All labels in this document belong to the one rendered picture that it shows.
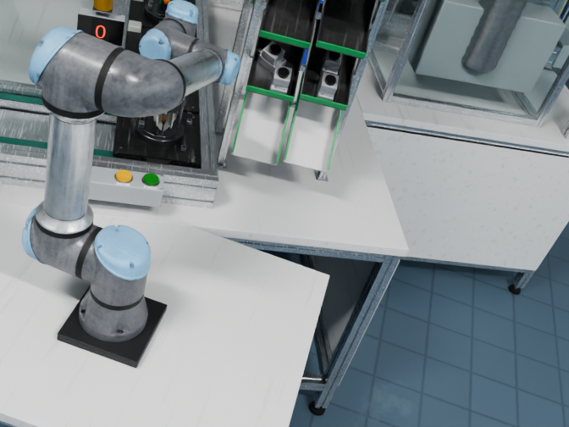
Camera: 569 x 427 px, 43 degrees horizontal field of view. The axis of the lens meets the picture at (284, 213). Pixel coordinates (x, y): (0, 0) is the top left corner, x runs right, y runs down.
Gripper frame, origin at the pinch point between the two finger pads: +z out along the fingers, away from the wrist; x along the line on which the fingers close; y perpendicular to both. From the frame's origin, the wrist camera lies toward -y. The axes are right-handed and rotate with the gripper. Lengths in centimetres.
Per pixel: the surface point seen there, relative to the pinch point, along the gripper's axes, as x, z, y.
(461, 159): 122, 35, -58
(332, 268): 74, 73, -28
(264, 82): 25.2, -14.0, -6.1
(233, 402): 19, 21, 71
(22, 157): -34.2, 10.8, 7.8
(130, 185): -6.6, 10.5, 14.0
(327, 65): 41.7, -20.3, -9.7
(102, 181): -13.8, 10.5, 14.1
